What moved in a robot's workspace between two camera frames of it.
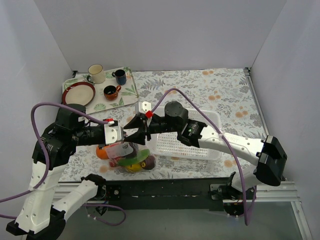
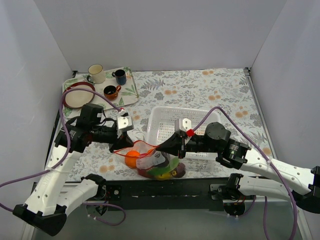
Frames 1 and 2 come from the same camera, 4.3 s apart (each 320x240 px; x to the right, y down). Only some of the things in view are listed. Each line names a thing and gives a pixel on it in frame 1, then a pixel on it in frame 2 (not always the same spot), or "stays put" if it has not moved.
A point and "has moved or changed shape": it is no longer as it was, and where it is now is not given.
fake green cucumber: [141, 156] -> [173, 163]
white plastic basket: [167, 144] stays put
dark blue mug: [120, 76] stays put
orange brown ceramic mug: [110, 92] stays put
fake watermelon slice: [118, 149] -> [157, 158]
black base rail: [183, 194] stays put
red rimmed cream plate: [81, 92] stays put
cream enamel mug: [97, 75] stays put
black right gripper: [145, 128] -> [181, 144]
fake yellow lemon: [134, 167] -> [164, 177]
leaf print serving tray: [128, 93] stays put
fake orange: [101, 154] -> [130, 158]
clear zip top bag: [131, 157] has moved or changed shape
